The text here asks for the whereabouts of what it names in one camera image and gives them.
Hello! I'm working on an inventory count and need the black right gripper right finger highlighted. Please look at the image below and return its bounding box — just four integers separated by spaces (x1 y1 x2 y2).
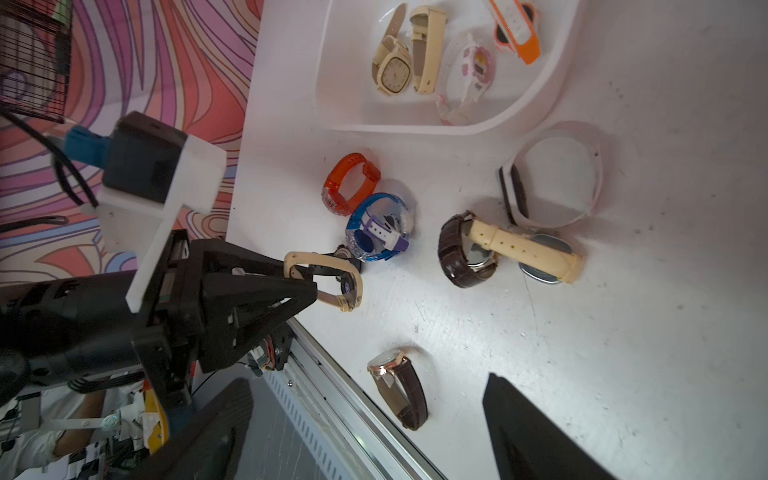
482 373 613 479

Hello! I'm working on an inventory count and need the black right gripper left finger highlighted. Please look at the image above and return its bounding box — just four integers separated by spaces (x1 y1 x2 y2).
130 378 253 480

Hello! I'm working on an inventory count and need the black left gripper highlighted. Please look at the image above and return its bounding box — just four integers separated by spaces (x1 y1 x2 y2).
132 230 318 413

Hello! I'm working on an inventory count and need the tan loop strap watch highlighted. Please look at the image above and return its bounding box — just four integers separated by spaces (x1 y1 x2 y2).
283 251 364 313

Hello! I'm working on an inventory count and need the cream strap watch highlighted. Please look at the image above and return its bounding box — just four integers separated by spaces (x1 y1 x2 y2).
468 217 585 284

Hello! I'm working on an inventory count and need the beige strap watch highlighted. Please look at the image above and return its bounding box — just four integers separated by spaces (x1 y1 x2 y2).
372 3 413 96

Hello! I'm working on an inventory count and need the large beige square watch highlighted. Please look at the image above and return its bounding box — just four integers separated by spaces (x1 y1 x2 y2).
409 5 447 95

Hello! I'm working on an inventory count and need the pink white kids watch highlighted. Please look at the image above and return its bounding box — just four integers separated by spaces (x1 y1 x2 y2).
435 31 495 126

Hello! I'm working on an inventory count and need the orange white band watch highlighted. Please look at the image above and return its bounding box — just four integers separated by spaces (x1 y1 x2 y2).
485 0 542 65

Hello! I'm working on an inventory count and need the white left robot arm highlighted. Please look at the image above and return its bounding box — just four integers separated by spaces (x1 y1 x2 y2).
1 230 318 411

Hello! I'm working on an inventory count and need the black digital watch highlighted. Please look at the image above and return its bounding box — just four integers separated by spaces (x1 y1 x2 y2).
332 245 363 294

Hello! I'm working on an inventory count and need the red translucent watch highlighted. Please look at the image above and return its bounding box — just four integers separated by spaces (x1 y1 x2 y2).
321 152 381 216

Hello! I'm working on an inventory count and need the blue translucent watch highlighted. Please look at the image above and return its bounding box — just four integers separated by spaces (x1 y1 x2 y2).
345 193 415 262

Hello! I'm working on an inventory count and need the dark brown leather watch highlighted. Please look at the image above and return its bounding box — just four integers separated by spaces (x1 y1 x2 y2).
437 211 498 289

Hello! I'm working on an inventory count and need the white plastic storage box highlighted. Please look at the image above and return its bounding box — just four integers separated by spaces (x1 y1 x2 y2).
314 0 587 137

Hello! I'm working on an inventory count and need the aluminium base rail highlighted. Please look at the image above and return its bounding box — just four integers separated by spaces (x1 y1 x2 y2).
197 317 451 480

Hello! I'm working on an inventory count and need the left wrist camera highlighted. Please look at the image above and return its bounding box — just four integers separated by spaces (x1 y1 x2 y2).
64 111 227 313

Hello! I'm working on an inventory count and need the black wire basket left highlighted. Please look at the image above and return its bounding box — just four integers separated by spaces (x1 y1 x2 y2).
1 0 73 123

